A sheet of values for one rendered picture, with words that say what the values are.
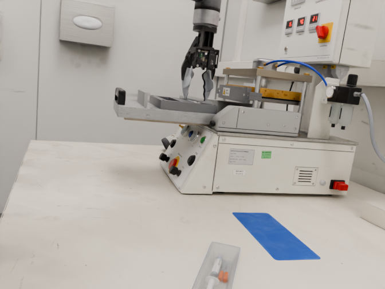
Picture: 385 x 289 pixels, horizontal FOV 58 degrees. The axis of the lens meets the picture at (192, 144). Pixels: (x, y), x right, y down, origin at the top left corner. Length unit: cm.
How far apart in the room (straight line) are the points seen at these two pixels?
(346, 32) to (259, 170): 46
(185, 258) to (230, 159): 40
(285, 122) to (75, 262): 68
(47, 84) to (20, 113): 24
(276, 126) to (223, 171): 20
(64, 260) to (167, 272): 17
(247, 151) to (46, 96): 164
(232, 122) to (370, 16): 51
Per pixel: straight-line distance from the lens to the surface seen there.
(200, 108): 99
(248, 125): 98
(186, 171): 99
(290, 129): 104
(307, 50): 121
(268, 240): 77
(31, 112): 239
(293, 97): 110
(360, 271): 74
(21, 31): 238
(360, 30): 115
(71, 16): 225
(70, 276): 58
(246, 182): 101
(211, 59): 102
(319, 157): 111
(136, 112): 94
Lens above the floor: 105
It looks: 10 degrees down
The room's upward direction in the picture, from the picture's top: 7 degrees clockwise
